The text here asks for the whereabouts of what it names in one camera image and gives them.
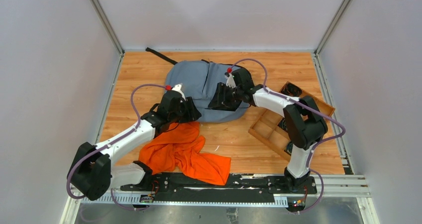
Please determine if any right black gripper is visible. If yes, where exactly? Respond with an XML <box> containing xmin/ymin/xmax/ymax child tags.
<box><xmin>209</xmin><ymin>82</ymin><xmax>243</xmax><ymax>110</ymax></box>

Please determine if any blue grey backpack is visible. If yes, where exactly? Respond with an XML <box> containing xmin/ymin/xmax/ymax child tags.
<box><xmin>145</xmin><ymin>47</ymin><xmax>249</xmax><ymax>123</ymax></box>

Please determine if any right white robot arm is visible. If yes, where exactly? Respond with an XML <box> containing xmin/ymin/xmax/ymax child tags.
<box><xmin>208</xmin><ymin>68</ymin><xmax>328</xmax><ymax>193</ymax></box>

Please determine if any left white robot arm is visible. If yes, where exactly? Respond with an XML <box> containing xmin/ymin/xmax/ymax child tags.
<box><xmin>66</xmin><ymin>91</ymin><xmax>202</xmax><ymax>201</ymax></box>

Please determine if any orange cloth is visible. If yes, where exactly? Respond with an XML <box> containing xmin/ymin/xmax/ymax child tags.
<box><xmin>138</xmin><ymin>122</ymin><xmax>231</xmax><ymax>186</ymax></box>

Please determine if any wooden compartment tray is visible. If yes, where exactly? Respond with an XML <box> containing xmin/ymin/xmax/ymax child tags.
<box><xmin>248</xmin><ymin>81</ymin><xmax>335</xmax><ymax>161</ymax></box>

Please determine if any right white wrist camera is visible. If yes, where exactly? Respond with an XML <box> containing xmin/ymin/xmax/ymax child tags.
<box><xmin>225</xmin><ymin>73</ymin><xmax>236</xmax><ymax>88</ymax></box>

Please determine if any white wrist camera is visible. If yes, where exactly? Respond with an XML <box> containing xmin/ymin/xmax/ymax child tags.
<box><xmin>225</xmin><ymin>73</ymin><xmax>236</xmax><ymax>88</ymax></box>
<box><xmin>171</xmin><ymin>83</ymin><xmax>186</xmax><ymax>100</ymax></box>

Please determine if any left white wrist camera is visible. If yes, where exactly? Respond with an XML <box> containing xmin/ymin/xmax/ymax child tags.
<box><xmin>171</xmin><ymin>83</ymin><xmax>186</xmax><ymax>100</ymax></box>

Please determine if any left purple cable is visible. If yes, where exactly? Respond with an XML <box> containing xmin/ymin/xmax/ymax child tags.
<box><xmin>66</xmin><ymin>84</ymin><xmax>172</xmax><ymax>212</ymax></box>

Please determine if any purple cable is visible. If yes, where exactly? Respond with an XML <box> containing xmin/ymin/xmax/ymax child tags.
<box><xmin>226</xmin><ymin>58</ymin><xmax>346</xmax><ymax>214</ymax></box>
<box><xmin>66</xmin><ymin>84</ymin><xmax>172</xmax><ymax>212</ymax></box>

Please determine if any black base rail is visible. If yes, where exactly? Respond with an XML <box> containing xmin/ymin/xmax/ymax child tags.
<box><xmin>120</xmin><ymin>172</ymin><xmax>317</xmax><ymax>204</ymax></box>

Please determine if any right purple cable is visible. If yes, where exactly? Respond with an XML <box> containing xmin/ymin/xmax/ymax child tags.
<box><xmin>226</xmin><ymin>58</ymin><xmax>346</xmax><ymax>214</ymax></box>

